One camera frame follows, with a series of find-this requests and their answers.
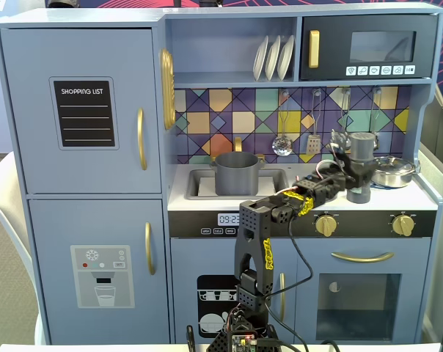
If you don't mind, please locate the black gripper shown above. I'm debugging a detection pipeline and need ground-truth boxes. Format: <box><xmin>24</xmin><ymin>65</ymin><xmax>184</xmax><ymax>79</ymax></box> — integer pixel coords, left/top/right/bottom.
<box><xmin>325</xmin><ymin>128</ymin><xmax>378</xmax><ymax>193</ymax></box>

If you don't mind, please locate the gray salt shaker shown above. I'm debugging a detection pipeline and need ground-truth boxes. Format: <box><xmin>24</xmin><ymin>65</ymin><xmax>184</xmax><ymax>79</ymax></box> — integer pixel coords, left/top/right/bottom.
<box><xmin>346</xmin><ymin>131</ymin><xmax>378</xmax><ymax>205</ymax></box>

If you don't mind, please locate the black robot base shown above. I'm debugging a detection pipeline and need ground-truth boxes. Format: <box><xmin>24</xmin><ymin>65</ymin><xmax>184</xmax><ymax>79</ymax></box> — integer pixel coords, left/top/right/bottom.
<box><xmin>208</xmin><ymin>308</ymin><xmax>282</xmax><ymax>352</ymax></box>

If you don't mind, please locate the steel pot lid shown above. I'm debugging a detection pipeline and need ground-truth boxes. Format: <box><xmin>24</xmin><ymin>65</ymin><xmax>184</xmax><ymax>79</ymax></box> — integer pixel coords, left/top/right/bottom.
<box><xmin>374</xmin><ymin>155</ymin><xmax>416</xmax><ymax>172</ymax></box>

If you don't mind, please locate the steel spatula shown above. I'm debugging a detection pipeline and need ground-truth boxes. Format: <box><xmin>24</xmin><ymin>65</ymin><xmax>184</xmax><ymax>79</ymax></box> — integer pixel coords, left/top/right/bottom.
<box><xmin>305</xmin><ymin>89</ymin><xmax>323</xmax><ymax>155</ymax></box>

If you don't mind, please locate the steel pot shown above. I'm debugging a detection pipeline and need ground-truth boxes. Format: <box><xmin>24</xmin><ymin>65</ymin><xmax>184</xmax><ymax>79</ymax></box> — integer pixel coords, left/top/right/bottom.
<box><xmin>370</xmin><ymin>161</ymin><xmax>422</xmax><ymax>189</ymax></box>

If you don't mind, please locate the steel ladle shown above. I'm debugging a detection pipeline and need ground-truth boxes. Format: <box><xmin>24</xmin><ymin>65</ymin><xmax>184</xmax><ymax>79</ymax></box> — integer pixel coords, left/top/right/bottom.
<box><xmin>337</xmin><ymin>89</ymin><xmax>354</xmax><ymax>131</ymax></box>

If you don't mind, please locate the steel spoon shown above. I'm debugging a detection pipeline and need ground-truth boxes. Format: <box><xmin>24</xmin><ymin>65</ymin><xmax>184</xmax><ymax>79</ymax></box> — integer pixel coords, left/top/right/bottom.
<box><xmin>368</xmin><ymin>87</ymin><xmax>383</xmax><ymax>150</ymax></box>

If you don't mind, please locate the yellow printed tape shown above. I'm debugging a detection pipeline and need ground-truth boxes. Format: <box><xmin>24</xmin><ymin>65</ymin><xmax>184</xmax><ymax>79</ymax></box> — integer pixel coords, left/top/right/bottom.
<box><xmin>282</xmin><ymin>189</ymin><xmax>315</xmax><ymax>218</ymax></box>

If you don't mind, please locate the gold stove knob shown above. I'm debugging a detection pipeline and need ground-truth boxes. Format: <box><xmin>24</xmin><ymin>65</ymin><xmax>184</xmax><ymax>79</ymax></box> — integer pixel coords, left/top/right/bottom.
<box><xmin>391</xmin><ymin>213</ymin><xmax>416</xmax><ymax>237</ymax></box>
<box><xmin>314</xmin><ymin>213</ymin><xmax>338</xmax><ymax>237</ymax></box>

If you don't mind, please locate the steel skimmer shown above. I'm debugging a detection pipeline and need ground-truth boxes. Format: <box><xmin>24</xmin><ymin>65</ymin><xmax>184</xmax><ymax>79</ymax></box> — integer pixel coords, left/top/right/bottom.
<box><xmin>271</xmin><ymin>89</ymin><xmax>294</xmax><ymax>158</ymax></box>

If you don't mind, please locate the gray toy sink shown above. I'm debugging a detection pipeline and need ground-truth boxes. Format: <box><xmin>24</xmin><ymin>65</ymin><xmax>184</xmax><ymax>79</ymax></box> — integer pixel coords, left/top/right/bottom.
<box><xmin>184</xmin><ymin>167</ymin><xmax>293</xmax><ymax>202</ymax></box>

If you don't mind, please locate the blue oven door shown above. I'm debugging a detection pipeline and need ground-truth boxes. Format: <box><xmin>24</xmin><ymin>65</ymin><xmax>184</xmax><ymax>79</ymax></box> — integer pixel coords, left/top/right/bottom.
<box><xmin>296</xmin><ymin>237</ymin><xmax>432</xmax><ymax>344</ymax></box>

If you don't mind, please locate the dark microwave door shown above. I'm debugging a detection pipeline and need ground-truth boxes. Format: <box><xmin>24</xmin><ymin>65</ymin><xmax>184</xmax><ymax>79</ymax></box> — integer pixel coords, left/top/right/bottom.
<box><xmin>301</xmin><ymin>14</ymin><xmax>439</xmax><ymax>81</ymax></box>

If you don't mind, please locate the gray plastic pot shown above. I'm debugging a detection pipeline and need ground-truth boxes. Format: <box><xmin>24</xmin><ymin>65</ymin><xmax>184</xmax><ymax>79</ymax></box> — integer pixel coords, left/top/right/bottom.
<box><xmin>209</xmin><ymin>151</ymin><xmax>263</xmax><ymax>197</ymax></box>

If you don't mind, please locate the gray plate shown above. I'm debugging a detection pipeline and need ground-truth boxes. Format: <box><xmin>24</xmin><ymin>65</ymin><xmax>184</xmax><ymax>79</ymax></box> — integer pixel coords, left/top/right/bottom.
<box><xmin>277</xmin><ymin>34</ymin><xmax>296</xmax><ymax>81</ymax></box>
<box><xmin>264</xmin><ymin>34</ymin><xmax>282</xmax><ymax>82</ymax></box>
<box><xmin>252</xmin><ymin>34</ymin><xmax>270</xmax><ymax>82</ymax></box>

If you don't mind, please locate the blue toy kitchen unit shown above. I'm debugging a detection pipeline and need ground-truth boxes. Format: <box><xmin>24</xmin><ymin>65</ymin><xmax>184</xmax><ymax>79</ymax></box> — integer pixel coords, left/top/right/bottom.
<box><xmin>0</xmin><ymin>2</ymin><xmax>443</xmax><ymax>346</ymax></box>

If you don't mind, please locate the blue dishwasher door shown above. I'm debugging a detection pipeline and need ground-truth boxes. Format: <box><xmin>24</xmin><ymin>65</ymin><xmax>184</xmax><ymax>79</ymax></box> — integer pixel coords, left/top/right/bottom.
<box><xmin>169</xmin><ymin>237</ymin><xmax>298</xmax><ymax>344</ymax></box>

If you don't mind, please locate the gold toy telephone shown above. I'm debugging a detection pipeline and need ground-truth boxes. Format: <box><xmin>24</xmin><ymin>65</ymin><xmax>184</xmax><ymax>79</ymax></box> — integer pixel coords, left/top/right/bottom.
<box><xmin>158</xmin><ymin>48</ymin><xmax>177</xmax><ymax>131</ymax></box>

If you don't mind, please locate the robot controller board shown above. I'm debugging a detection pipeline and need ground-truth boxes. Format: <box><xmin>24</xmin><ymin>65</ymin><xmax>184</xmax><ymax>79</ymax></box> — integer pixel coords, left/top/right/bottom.
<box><xmin>229</xmin><ymin>331</ymin><xmax>260</xmax><ymax>352</ymax></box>

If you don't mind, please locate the blue freezer door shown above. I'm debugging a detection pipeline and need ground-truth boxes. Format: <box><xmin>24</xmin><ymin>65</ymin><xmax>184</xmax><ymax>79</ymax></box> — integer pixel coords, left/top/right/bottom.
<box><xmin>27</xmin><ymin>198</ymin><xmax>164</xmax><ymax>345</ymax></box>

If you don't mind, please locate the black shopping list board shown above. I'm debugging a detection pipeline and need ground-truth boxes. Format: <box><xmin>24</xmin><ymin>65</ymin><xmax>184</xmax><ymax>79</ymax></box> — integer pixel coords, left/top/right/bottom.
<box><xmin>53</xmin><ymin>80</ymin><xmax>117</xmax><ymax>148</ymax></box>

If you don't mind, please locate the blue fridge door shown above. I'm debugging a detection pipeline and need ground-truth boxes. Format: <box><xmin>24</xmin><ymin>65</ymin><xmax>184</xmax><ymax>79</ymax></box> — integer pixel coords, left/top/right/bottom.
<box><xmin>0</xmin><ymin>28</ymin><xmax>163</xmax><ymax>195</ymax></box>

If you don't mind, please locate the dark round object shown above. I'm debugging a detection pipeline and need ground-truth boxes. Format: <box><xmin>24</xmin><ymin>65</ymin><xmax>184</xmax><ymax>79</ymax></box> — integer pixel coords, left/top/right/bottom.
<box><xmin>46</xmin><ymin>0</ymin><xmax>80</xmax><ymax>10</ymax></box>

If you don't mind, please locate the white curved chair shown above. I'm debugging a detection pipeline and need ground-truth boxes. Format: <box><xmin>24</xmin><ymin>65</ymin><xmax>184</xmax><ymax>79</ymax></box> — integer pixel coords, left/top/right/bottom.
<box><xmin>0</xmin><ymin>150</ymin><xmax>47</xmax><ymax>346</ymax></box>

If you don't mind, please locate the gold oven door handle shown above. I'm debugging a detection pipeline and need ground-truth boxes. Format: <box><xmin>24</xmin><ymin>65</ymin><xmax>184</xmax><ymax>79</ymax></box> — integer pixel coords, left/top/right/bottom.
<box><xmin>330</xmin><ymin>250</ymin><xmax>395</xmax><ymax>264</ymax></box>

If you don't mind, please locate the gold microwave handle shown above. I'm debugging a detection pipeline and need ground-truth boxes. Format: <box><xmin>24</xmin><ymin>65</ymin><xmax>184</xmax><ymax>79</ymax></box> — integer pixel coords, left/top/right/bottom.
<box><xmin>308</xmin><ymin>29</ymin><xmax>321</xmax><ymax>70</ymax></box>

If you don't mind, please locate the gold dishwasher door handle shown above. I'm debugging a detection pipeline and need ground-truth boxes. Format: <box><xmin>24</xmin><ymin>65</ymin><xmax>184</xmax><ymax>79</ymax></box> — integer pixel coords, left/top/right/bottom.
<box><xmin>278</xmin><ymin>271</ymin><xmax>287</xmax><ymax>323</ymax></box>

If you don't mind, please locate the gold fridge door handle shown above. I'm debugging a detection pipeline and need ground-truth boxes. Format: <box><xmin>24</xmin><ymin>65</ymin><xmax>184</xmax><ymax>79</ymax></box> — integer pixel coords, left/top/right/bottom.
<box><xmin>136</xmin><ymin>107</ymin><xmax>149</xmax><ymax>172</ymax></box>

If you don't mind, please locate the gold freezer door handle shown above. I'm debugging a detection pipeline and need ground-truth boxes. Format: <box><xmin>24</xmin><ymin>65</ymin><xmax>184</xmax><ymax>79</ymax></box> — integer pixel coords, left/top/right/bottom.
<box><xmin>144</xmin><ymin>221</ymin><xmax>157</xmax><ymax>276</ymax></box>

